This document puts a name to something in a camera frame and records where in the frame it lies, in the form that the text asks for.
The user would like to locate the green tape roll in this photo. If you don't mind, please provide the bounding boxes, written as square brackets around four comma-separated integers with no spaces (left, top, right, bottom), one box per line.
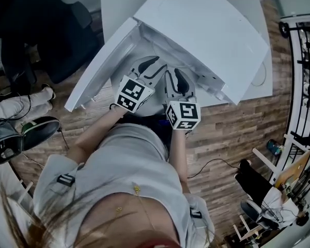
[21,121,38,134]

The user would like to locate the white desk frame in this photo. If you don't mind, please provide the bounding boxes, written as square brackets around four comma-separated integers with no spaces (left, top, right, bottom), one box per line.
[252,133,310,185]

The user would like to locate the coiled white power cable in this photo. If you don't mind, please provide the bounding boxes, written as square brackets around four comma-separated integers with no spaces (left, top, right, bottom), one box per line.
[250,60,268,87]

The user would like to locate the black floor cable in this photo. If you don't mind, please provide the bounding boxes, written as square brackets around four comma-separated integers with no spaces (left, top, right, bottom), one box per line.
[187,158,240,179]

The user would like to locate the person's grey top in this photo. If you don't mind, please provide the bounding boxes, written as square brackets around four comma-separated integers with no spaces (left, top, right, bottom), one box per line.
[32,122,215,248]

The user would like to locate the round glass turntable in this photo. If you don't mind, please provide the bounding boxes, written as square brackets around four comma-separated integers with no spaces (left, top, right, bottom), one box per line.
[142,32,197,73]

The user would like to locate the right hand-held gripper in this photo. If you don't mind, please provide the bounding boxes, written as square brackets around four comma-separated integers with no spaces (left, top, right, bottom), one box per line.
[164,67,202,131]

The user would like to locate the gold necklace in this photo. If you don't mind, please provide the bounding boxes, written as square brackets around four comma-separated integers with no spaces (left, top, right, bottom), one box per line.
[111,184,158,232]

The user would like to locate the black open carry case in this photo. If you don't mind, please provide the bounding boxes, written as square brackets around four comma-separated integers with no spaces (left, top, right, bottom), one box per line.
[0,116,61,166]

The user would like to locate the person's left forearm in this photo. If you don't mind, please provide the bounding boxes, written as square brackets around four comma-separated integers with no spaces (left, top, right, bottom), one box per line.
[66,104,127,165]

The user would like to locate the person's black trousers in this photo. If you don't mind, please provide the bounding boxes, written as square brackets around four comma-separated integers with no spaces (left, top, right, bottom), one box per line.
[123,114,171,149]

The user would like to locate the teal cup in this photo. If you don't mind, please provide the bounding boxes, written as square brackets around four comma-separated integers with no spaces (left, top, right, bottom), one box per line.
[267,139,285,157]

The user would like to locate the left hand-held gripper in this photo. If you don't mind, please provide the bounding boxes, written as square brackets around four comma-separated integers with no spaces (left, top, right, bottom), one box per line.
[114,55,169,113]

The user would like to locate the black office chair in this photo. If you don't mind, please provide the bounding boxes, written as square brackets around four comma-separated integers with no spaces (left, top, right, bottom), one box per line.
[1,41,38,92]
[0,0,100,85]

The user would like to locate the person's right forearm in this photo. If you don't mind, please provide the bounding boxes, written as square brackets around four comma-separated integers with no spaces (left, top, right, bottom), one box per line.
[167,128,191,193]

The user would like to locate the black metal shelf rack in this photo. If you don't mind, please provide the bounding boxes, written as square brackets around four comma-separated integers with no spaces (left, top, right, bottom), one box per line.
[278,13,310,149]

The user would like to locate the wooden board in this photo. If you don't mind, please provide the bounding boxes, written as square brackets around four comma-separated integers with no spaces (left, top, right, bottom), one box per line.
[273,148,310,191]

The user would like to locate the white microwave oven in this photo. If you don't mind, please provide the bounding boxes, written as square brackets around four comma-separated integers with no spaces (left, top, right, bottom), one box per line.
[64,0,271,113]

